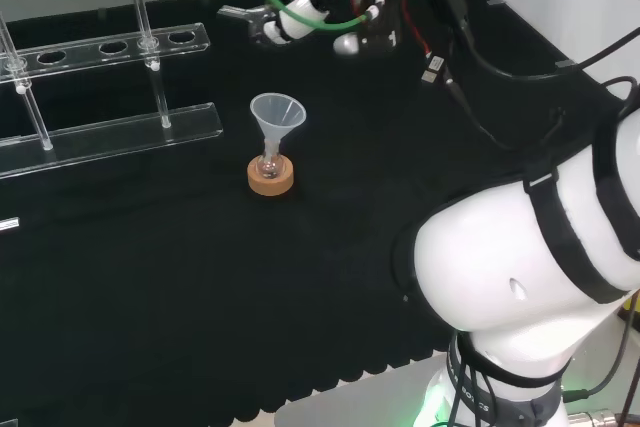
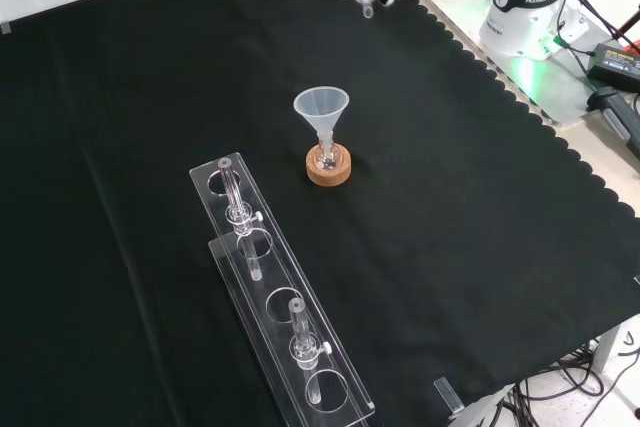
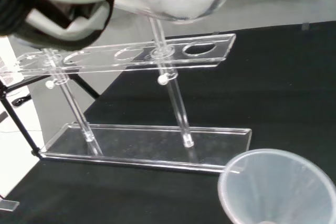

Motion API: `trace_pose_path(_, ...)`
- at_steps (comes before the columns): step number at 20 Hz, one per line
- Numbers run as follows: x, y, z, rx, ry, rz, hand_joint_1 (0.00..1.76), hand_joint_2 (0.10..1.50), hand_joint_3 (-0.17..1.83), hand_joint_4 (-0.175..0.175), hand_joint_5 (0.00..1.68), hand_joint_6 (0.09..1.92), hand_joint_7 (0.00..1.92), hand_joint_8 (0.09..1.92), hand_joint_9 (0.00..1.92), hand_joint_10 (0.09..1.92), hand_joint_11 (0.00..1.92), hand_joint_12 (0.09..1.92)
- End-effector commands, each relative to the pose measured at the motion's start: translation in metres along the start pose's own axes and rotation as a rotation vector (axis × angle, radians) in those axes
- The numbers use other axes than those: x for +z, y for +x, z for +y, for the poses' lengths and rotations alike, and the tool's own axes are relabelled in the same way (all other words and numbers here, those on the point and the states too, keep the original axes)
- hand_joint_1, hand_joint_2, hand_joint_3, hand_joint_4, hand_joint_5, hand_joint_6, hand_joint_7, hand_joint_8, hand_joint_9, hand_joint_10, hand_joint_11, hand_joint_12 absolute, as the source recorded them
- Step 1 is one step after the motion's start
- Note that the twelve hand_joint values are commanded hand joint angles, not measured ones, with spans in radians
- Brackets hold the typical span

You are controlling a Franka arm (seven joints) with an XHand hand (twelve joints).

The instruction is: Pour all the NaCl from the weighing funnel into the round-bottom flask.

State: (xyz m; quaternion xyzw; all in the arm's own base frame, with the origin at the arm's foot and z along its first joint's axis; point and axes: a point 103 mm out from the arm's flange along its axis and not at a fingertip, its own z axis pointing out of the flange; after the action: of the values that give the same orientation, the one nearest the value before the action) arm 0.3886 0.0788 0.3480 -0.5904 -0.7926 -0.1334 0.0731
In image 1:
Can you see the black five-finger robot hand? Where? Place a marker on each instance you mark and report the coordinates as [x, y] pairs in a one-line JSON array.
[[380, 22]]

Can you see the translucent plastic funnel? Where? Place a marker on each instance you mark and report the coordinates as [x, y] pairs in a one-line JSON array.
[[278, 109]]

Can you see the small glass round-bottom flask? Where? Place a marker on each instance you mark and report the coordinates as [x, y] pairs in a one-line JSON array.
[[270, 167]]

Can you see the clear acrylic funnel stand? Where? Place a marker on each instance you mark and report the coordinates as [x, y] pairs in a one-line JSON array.
[[125, 134]]

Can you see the clear cloth clip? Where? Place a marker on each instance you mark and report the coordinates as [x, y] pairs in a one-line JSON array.
[[495, 2], [565, 64], [9, 223]]

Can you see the black bench cloth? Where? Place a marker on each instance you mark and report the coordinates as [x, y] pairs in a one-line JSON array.
[[175, 297]]

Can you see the grey metal base plate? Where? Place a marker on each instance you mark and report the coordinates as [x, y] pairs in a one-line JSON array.
[[350, 397]]

